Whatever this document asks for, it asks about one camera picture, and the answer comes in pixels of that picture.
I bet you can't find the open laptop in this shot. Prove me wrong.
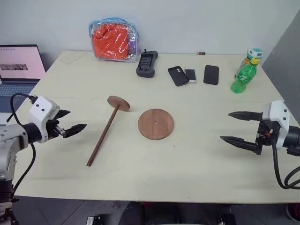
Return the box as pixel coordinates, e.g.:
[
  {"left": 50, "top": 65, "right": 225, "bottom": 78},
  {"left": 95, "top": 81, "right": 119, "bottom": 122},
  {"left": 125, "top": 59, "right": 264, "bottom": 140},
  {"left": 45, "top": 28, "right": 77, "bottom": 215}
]
[{"left": 0, "top": 44, "right": 47, "bottom": 113}]

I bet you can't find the orange folded garment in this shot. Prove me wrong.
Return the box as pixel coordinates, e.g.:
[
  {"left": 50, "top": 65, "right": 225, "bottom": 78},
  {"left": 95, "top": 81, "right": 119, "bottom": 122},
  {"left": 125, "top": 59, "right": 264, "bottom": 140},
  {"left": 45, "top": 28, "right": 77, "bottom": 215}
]
[{"left": 91, "top": 23, "right": 130, "bottom": 60}]

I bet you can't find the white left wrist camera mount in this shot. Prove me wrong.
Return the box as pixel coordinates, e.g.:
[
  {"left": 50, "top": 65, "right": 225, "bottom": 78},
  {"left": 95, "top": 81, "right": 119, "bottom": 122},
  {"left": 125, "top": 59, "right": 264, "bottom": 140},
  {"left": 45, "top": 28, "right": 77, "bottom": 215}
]
[{"left": 28, "top": 95, "right": 60, "bottom": 144}]

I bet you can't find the wooden rod with disc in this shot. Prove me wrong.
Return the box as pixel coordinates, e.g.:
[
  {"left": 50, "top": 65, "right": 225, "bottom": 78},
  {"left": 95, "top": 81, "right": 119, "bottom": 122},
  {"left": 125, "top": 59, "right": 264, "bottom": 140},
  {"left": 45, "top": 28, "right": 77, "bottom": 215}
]
[{"left": 86, "top": 95, "right": 131, "bottom": 168}]

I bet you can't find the black handheld controller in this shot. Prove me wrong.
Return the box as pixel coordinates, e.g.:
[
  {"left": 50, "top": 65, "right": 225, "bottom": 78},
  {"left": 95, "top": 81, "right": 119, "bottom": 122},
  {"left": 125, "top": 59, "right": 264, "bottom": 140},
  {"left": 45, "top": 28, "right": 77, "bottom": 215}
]
[{"left": 136, "top": 49, "right": 159, "bottom": 78}]

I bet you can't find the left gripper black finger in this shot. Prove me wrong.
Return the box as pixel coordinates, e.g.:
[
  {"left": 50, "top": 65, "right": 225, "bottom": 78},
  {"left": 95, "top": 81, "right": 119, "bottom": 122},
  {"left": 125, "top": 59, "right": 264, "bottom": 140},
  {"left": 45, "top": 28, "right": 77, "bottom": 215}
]
[
  {"left": 62, "top": 123, "right": 88, "bottom": 139},
  {"left": 54, "top": 109, "right": 71, "bottom": 119}
]

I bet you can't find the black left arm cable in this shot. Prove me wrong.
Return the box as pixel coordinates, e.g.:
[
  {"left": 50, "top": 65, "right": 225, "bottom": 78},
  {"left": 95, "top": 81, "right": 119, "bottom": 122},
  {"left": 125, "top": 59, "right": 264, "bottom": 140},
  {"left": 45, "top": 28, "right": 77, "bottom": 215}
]
[{"left": 6, "top": 93, "right": 37, "bottom": 195}]

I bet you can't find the white smartphone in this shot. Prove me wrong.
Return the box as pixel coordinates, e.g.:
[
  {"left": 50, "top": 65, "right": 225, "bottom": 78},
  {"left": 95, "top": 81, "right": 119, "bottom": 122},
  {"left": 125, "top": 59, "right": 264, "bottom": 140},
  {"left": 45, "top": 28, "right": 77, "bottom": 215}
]
[{"left": 184, "top": 67, "right": 198, "bottom": 84}]

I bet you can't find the grey board panel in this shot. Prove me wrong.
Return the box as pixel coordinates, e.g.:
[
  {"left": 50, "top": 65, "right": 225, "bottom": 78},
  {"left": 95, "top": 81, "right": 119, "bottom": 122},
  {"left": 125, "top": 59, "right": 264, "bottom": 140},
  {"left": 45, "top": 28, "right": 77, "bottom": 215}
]
[{"left": 261, "top": 13, "right": 300, "bottom": 128}]

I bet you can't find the black phone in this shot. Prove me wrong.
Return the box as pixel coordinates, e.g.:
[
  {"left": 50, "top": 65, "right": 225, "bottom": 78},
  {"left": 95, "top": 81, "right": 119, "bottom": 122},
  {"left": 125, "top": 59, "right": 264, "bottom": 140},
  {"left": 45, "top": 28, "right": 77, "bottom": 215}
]
[{"left": 167, "top": 66, "right": 190, "bottom": 87}]

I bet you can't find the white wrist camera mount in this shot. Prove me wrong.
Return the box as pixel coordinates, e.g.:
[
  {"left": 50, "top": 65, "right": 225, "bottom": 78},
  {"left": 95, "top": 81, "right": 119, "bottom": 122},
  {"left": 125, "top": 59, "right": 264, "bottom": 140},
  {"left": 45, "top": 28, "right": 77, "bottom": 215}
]
[
  {"left": 28, "top": 95, "right": 60, "bottom": 144},
  {"left": 262, "top": 100, "right": 292, "bottom": 151}
]

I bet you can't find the round wooden base disc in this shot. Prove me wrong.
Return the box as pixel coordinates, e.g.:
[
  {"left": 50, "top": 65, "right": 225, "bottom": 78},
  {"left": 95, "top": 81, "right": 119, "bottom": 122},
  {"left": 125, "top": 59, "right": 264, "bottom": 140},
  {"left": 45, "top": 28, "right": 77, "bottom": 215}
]
[{"left": 137, "top": 108, "right": 176, "bottom": 141}]

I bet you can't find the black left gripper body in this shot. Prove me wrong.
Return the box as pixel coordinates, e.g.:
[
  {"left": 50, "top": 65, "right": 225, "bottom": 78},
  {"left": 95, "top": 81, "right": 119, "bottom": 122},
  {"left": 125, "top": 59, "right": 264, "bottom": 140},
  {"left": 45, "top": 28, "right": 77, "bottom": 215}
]
[{"left": 45, "top": 118, "right": 68, "bottom": 141}]

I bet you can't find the red object under table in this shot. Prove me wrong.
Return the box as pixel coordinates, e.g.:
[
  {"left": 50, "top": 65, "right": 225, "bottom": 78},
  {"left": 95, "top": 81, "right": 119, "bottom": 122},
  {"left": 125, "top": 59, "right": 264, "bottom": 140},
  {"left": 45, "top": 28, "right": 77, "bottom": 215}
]
[{"left": 286, "top": 203, "right": 300, "bottom": 221}]

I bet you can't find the black box with white label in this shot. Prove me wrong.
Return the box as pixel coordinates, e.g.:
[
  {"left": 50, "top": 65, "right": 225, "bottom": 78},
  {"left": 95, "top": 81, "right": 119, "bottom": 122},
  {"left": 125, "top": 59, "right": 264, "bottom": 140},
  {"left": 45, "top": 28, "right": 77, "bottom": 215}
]
[{"left": 85, "top": 215, "right": 105, "bottom": 225}]

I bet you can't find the green plastic bottle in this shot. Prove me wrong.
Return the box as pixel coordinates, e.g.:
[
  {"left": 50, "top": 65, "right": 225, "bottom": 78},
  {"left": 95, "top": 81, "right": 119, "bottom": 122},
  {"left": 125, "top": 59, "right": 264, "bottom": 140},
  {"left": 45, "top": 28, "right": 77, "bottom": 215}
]
[{"left": 230, "top": 57, "right": 261, "bottom": 94}]

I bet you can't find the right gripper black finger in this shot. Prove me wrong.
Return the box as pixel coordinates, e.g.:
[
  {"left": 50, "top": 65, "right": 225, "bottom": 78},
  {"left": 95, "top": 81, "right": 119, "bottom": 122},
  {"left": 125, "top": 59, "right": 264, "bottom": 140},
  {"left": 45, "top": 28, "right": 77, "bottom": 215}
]
[
  {"left": 228, "top": 111, "right": 263, "bottom": 122},
  {"left": 220, "top": 135, "right": 259, "bottom": 155}
]

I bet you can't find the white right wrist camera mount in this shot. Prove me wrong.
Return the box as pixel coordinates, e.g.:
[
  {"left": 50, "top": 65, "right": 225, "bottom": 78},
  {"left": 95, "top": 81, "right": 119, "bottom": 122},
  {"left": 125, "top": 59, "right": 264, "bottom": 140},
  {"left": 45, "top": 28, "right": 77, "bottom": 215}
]
[{"left": 262, "top": 100, "right": 292, "bottom": 151}]

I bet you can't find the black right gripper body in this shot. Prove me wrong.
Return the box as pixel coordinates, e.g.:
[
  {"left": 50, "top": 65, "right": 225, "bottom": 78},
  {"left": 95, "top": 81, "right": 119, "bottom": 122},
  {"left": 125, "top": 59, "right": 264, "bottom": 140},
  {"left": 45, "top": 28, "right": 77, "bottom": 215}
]
[{"left": 255, "top": 118, "right": 281, "bottom": 156}]

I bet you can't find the clear plastic zip bag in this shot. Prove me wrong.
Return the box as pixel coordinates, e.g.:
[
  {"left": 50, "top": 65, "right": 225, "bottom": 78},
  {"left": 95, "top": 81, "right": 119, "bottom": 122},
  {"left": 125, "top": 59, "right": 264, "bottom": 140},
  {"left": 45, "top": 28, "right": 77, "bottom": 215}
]
[{"left": 88, "top": 17, "right": 141, "bottom": 64}]

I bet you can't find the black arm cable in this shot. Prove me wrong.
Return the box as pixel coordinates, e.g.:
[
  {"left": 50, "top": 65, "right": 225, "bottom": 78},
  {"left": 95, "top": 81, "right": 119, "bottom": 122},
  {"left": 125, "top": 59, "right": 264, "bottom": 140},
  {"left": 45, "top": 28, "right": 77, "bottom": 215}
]
[
  {"left": 271, "top": 137, "right": 300, "bottom": 190},
  {"left": 6, "top": 93, "right": 37, "bottom": 195}
]

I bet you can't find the plain black smartphone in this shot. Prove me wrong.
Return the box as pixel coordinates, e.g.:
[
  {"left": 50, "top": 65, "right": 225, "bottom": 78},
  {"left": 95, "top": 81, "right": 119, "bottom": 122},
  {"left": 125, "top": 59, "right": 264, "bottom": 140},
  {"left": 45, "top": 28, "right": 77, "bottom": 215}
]
[{"left": 202, "top": 65, "right": 220, "bottom": 85}]

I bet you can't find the clear bottle with teal top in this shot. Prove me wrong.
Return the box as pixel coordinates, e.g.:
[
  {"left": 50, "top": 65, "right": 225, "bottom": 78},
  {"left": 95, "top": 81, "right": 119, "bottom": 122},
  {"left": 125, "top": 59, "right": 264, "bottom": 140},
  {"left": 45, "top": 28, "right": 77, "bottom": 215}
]
[{"left": 233, "top": 47, "right": 263, "bottom": 78}]

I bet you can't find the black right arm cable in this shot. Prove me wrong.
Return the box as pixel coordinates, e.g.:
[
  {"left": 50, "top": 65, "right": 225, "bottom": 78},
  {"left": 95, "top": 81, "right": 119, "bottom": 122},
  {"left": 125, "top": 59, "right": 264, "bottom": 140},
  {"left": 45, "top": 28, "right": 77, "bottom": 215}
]
[{"left": 271, "top": 137, "right": 300, "bottom": 190}]

